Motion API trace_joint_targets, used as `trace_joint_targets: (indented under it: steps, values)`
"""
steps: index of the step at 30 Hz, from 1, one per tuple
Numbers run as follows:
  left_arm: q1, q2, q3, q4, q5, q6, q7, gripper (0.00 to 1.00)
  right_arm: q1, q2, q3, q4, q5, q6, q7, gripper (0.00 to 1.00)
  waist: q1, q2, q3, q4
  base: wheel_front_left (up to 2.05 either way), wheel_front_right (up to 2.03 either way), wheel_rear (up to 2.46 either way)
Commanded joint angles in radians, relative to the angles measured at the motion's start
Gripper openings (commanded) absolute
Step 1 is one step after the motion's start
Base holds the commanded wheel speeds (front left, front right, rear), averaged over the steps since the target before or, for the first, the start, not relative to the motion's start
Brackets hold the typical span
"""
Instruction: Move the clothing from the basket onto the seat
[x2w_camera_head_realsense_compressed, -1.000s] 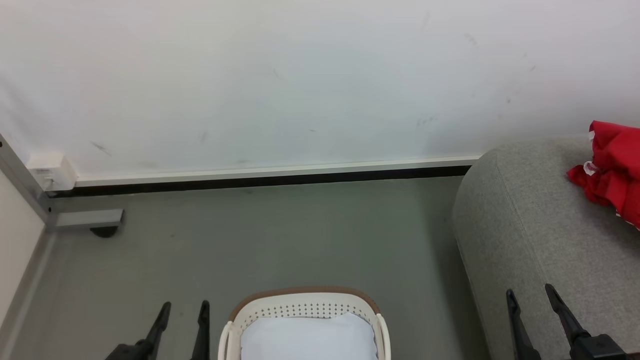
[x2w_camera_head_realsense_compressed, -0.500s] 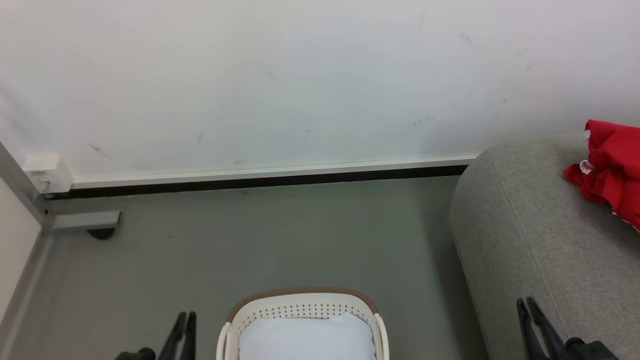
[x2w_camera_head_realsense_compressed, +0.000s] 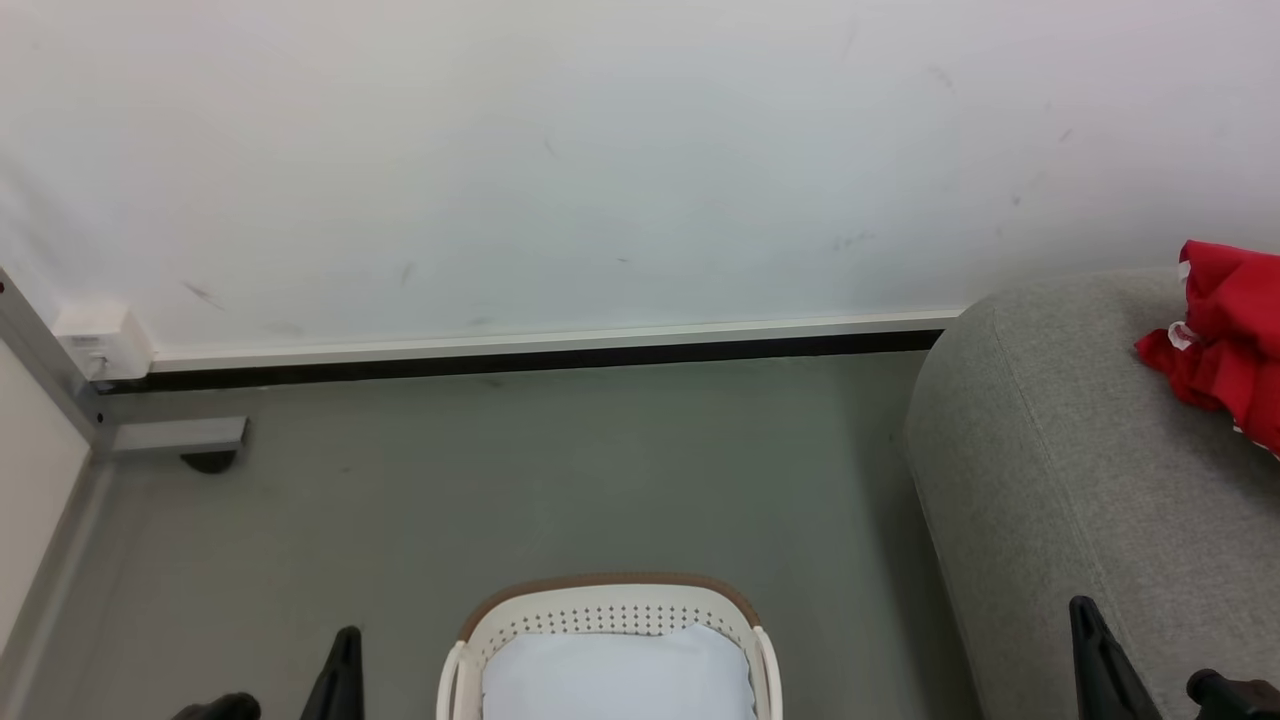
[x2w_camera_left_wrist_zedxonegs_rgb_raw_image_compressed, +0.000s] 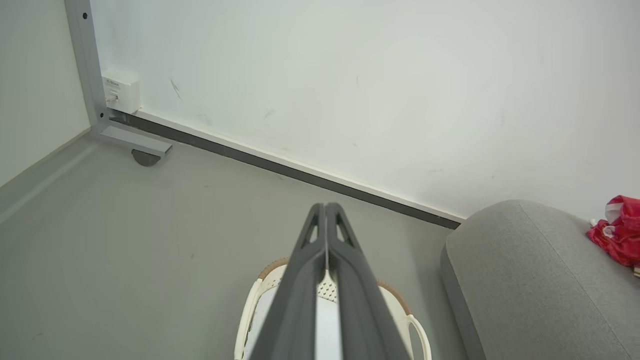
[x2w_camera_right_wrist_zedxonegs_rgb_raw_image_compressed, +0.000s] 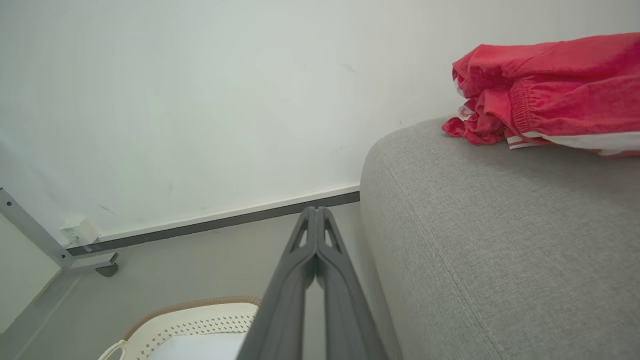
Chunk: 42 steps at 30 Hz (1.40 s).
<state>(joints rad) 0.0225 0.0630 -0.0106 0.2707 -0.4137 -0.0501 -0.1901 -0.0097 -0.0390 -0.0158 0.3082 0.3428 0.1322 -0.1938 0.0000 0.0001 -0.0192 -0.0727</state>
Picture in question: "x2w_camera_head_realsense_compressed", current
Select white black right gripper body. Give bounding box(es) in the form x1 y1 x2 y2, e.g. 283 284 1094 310
1186 668 1280 720

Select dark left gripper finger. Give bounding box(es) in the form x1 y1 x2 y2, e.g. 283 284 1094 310
300 626 365 720

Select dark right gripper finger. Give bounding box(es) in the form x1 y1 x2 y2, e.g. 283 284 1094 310
1068 596 1163 720

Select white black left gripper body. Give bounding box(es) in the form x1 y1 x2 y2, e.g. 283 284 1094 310
170 692 263 720

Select red garment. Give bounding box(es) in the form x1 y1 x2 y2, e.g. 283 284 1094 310
1133 238 1280 459

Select grey fabric sofa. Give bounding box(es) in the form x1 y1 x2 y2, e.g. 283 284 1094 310
903 265 1280 720

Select white laundry basket brown rim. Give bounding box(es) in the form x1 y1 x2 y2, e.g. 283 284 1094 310
436 572 783 720

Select pale blue cloth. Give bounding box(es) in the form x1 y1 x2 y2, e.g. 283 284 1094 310
482 623 758 720

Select beige partition panel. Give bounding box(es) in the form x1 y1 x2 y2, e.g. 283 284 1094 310
0 340 93 651

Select white and black baseboard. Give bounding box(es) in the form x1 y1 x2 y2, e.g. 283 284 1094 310
95 310 963 395

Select white wall box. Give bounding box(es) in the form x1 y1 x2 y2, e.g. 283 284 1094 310
52 305 156 383

